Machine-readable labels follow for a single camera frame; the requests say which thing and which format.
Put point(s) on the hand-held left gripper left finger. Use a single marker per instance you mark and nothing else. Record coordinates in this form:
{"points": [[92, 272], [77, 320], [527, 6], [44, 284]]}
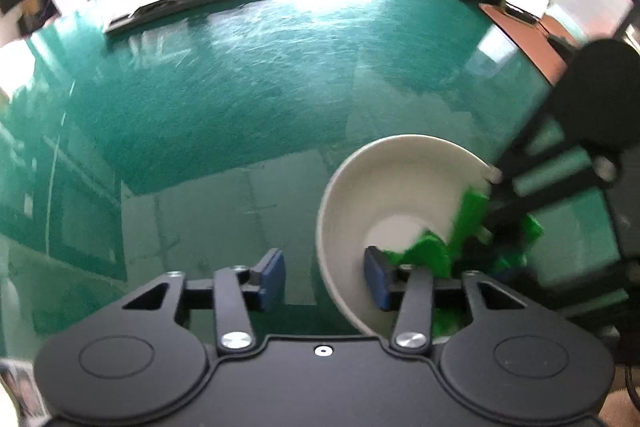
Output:
{"points": [[273, 279]]}

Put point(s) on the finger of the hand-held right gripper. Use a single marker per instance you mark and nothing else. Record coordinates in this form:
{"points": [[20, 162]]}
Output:
{"points": [[550, 127], [500, 257]]}

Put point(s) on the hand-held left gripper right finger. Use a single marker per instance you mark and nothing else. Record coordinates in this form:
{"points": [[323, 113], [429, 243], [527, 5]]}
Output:
{"points": [[375, 279]]}

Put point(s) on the green cloth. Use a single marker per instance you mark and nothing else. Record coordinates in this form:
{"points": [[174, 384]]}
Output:
{"points": [[430, 252]]}

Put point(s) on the white bowl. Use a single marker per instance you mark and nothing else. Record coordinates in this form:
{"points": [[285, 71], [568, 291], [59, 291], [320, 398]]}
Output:
{"points": [[390, 182]]}

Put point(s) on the brown mouse pad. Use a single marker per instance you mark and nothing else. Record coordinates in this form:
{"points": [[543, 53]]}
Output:
{"points": [[535, 42]]}

